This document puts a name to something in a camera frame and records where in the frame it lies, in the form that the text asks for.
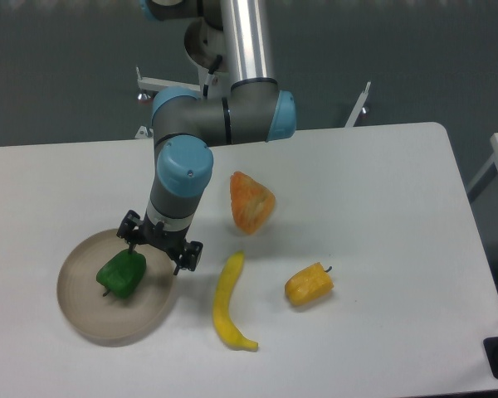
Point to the green toy bell pepper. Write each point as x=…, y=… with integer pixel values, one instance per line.
x=122, y=273

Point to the yellow toy bell pepper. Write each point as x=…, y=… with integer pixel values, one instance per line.
x=309, y=284

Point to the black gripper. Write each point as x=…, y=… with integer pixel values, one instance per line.
x=134, y=231

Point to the yellow toy banana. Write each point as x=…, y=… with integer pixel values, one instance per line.
x=226, y=329

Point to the beige round plate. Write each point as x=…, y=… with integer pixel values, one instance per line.
x=99, y=315

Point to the orange toy fruit segment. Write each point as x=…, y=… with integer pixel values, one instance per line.
x=251, y=202

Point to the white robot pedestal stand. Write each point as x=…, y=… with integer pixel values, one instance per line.
x=170, y=85

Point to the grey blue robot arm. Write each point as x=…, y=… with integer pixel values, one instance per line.
x=187, y=125

